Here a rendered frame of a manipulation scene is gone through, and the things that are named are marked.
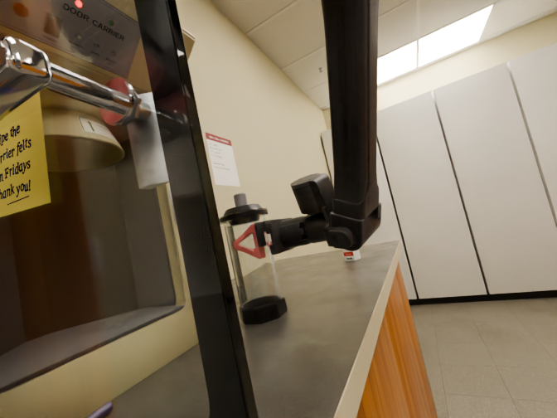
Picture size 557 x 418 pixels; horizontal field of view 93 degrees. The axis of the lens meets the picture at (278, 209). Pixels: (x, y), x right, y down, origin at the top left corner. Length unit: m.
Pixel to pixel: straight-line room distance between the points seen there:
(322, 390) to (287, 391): 0.04
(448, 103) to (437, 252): 1.52
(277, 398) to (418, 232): 2.94
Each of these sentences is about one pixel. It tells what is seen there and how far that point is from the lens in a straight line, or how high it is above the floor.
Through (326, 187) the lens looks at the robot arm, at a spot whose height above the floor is 1.17.
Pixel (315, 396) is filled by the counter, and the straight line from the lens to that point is 0.33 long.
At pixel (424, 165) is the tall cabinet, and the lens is 3.20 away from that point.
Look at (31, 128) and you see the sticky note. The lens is 0.25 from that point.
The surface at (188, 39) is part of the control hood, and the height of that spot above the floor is 1.49.
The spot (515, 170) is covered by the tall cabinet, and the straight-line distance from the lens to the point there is 3.29.
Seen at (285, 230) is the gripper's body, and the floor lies 1.11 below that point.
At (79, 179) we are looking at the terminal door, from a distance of 0.20.
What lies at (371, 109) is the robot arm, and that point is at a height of 1.24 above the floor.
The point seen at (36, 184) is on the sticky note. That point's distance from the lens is 0.24.
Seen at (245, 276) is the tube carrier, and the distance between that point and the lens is 0.55.
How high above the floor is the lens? 1.11
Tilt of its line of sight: 5 degrees up
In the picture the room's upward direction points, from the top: 12 degrees counter-clockwise
